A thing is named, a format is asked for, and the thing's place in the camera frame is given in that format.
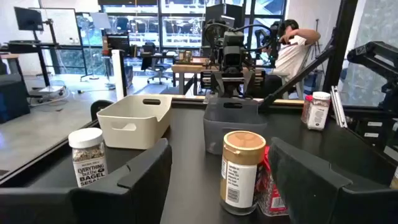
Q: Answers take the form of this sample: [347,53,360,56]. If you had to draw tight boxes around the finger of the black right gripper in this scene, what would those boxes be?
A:
[242,77,254,98]
[213,77,225,98]

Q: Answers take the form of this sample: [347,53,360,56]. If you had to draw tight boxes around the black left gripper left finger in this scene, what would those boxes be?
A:
[0,138,173,224]

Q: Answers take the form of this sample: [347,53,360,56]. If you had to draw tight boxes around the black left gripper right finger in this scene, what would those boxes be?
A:
[269,136,398,224]

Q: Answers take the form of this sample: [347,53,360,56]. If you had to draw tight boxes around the white-lid bagel seasoning jar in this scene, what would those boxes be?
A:
[307,91,331,131]
[68,127,108,189]

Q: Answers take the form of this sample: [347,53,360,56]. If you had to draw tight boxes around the gold-lid furikake seasoning jar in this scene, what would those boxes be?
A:
[220,130,267,216]

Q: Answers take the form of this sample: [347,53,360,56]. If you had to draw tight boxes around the wooden work table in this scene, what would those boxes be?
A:
[171,57,218,96]

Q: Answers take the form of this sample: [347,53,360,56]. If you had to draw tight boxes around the grey translucent plastic bin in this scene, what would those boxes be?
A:
[203,98,268,156]

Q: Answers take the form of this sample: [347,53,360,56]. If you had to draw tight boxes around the person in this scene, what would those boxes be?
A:
[264,19,322,98]

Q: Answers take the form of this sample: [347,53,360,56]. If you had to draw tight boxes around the white chair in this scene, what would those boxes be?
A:
[279,70,312,100]

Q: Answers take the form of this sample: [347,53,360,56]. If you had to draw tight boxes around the black office chair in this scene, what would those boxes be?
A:
[140,42,171,85]

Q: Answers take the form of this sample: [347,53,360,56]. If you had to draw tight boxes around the white plastic bin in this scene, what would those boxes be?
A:
[96,94,173,150]

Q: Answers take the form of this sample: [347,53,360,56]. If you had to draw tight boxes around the silver metal bars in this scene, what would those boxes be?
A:
[330,85,348,129]

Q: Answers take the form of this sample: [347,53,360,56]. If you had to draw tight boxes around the black rounded chair back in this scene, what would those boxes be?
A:
[90,99,114,121]

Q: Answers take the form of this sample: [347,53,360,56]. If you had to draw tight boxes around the black monitor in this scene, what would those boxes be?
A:
[105,32,131,56]
[14,6,44,32]

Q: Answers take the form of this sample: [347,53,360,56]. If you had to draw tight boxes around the dark storage cabinet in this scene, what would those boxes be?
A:
[0,73,31,124]

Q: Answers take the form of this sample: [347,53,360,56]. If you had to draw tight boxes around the whiteboard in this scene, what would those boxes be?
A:
[29,7,82,47]

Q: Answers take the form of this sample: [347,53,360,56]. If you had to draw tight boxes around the black standing desk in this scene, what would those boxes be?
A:
[0,39,62,90]

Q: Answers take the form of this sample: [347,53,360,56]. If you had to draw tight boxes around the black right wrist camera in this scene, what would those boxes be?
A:
[223,30,246,68]

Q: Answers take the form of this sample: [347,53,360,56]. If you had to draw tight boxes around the white post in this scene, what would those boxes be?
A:
[111,49,127,102]

